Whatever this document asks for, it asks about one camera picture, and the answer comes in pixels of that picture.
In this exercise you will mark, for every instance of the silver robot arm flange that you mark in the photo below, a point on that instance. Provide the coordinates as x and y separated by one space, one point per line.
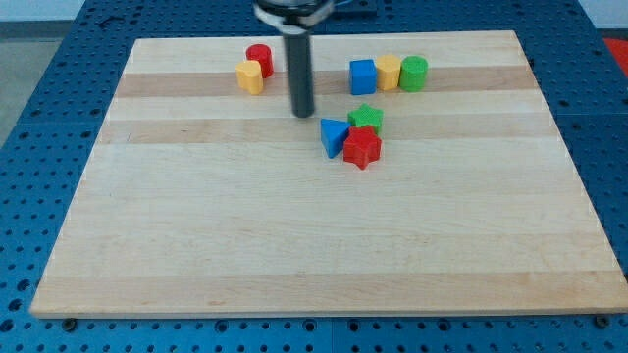
301 13

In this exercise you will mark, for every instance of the yellow hexagon block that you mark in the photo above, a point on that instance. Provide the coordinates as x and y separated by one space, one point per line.
388 72

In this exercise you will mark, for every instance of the blue triangle block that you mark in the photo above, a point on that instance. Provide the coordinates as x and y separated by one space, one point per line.
333 135

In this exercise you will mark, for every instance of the red star block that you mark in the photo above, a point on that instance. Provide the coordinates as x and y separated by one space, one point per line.
362 146

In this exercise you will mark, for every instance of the green star block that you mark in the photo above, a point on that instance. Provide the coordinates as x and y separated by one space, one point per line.
366 115

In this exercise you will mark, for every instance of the blue cube block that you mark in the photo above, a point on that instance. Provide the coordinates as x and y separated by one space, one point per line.
362 77

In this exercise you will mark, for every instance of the light wooden board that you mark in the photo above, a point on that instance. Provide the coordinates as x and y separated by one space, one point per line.
200 200

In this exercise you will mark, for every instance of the yellow heart block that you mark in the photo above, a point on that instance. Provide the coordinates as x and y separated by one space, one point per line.
249 76

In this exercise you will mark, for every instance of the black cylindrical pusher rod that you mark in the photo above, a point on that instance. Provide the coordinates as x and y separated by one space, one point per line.
300 75

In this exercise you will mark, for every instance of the red cylinder block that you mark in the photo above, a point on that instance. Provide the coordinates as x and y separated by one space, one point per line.
263 54

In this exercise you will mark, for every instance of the green cylinder block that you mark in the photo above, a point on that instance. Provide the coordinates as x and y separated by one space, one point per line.
413 73

